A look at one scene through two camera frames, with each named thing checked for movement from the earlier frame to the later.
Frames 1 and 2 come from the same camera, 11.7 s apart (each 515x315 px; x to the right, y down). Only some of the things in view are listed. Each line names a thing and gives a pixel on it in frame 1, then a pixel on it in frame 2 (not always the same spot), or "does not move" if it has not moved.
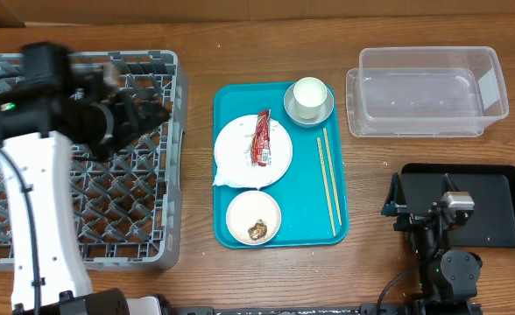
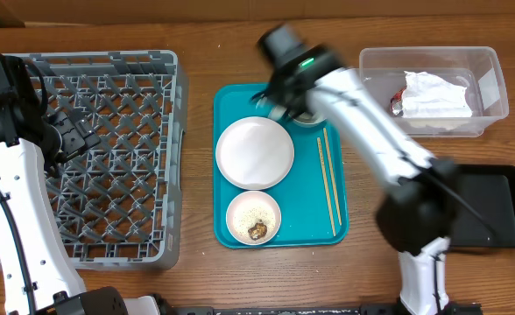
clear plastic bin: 433,91 does not move
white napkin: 233,151 -> 426,96
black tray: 501,216 does not move
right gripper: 419,214 -> 279,97
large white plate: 234,149 does not move
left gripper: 141,122 -> 81,134
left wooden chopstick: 326,184 does not move
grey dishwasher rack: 128,205 does not move
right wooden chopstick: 335,189 does not move
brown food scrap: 258,230 does not move
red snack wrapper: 261,143 -> 397,102
